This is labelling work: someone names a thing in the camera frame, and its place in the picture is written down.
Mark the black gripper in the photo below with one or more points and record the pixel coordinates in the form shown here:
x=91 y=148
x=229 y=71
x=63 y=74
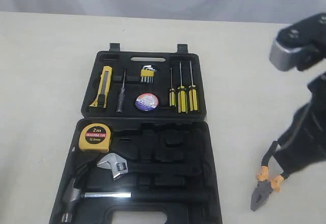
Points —
x=303 y=142

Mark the orange black combination pliers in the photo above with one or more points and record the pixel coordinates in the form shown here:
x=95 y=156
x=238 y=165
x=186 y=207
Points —
x=266 y=186

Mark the black electrical tape roll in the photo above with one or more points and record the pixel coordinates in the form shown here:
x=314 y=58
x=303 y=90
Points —
x=146 y=102

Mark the yellow utility knife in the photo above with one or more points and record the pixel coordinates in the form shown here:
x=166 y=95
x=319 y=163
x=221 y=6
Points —
x=104 y=86

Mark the yellow tape measure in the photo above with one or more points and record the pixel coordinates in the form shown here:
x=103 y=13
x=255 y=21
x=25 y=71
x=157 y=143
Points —
x=93 y=137

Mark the black plastic tool case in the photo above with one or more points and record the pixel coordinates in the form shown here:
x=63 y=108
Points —
x=169 y=154

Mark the middle yellow black screwdriver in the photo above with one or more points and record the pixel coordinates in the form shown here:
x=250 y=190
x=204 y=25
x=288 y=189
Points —
x=181 y=94

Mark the short yellow black screwdriver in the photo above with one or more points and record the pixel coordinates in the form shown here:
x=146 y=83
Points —
x=172 y=94

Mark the yellow hex key set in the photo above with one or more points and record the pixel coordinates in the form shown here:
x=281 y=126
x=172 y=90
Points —
x=147 y=74

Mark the silver adjustable wrench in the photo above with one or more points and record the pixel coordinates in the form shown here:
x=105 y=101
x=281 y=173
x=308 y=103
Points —
x=115 y=163

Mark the steel claw hammer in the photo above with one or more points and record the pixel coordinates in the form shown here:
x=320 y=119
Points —
x=73 y=195

